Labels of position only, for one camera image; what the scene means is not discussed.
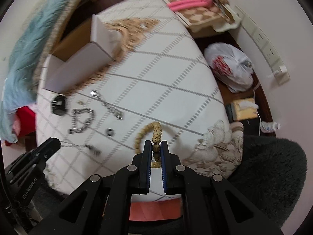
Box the light blue duvet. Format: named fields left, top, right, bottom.
left=1, top=0, right=79, bottom=144

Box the white plastic bag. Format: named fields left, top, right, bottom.
left=204, top=42, right=254, bottom=93

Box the white cardboard box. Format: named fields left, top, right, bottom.
left=43, top=15, right=122, bottom=94

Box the silver chain necklace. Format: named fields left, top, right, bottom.
left=90, top=90, right=125, bottom=121

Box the white patterned tablecloth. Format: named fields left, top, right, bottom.
left=37, top=0, right=243, bottom=194

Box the white power strip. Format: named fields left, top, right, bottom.
left=233, top=5, right=290, bottom=85

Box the red bed sheet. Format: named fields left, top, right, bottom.
left=13, top=106, right=37, bottom=151

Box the silver chain bracelet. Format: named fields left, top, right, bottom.
left=68, top=108, right=96, bottom=135

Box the checkered cardboard box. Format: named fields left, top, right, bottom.
left=163, top=0, right=241, bottom=33

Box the wooden bead bracelet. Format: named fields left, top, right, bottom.
left=134, top=121, right=164, bottom=169

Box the tissue box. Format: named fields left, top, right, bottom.
left=225, top=98, right=258, bottom=123

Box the dark fluffy stool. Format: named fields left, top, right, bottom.
left=228, top=135, right=307, bottom=227

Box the black smart watch band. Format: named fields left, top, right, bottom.
left=51, top=95, right=67, bottom=116

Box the small white bottle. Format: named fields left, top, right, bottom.
left=260, top=121, right=281, bottom=133

